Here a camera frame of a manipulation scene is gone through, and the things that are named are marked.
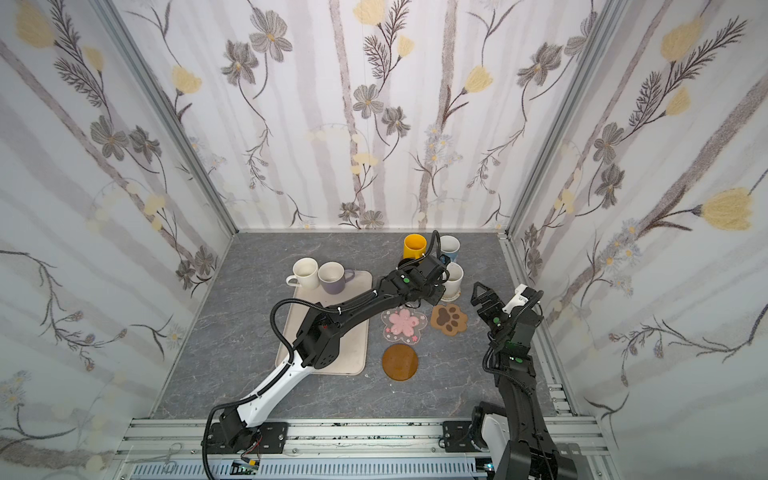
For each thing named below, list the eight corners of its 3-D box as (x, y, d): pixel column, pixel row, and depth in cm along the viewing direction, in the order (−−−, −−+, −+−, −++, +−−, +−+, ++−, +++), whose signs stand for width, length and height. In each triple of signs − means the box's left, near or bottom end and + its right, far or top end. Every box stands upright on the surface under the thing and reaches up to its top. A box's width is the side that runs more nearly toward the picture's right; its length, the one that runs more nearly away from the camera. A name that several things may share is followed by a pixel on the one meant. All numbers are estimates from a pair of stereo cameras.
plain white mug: (295, 293, 103) (287, 277, 96) (299, 275, 108) (292, 258, 101) (321, 293, 103) (316, 277, 96) (324, 275, 108) (319, 258, 101)
